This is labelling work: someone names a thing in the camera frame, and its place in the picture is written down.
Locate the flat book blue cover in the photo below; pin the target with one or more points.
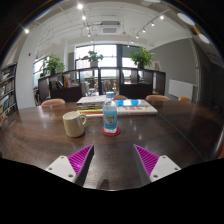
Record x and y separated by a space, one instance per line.
134 107

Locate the orange chair middle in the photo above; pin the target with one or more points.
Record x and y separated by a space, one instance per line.
120 97

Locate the orange chair far left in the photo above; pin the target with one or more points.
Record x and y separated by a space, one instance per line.
55 101

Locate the right potted plant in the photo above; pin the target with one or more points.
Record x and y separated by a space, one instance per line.
141 58

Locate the red round coaster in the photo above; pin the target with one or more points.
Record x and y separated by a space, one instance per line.
117 132

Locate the orange chair far right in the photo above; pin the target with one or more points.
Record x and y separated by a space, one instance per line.
182 98

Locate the round ceiling lamp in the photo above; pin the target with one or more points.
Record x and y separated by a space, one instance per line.
186 19
204 38

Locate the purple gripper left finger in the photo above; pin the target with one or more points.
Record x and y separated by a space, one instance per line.
73 168

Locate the white whiteboard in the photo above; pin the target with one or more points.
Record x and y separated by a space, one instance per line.
179 88

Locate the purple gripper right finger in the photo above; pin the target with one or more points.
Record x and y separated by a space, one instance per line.
152 167

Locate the middle potted plant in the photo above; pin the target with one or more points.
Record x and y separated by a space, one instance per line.
93 57

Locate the ceiling air conditioner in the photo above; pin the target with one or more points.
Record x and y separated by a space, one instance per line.
110 27

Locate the dark open shelf divider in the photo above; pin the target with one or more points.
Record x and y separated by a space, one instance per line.
133 83

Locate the potted plant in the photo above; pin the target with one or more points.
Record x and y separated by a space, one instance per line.
93 57
53 64
141 58

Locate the stack of books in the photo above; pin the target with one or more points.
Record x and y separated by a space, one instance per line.
91 105

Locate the cream ceramic mug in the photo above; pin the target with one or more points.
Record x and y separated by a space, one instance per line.
74 123

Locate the left potted plant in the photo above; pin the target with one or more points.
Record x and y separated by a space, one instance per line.
53 64

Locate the clear water bottle blue label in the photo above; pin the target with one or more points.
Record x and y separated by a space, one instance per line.
110 113

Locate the orange chair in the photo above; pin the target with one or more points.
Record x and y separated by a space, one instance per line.
55 101
120 97
182 98
157 97

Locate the bookshelf on left wall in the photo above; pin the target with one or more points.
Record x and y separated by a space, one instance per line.
7 89

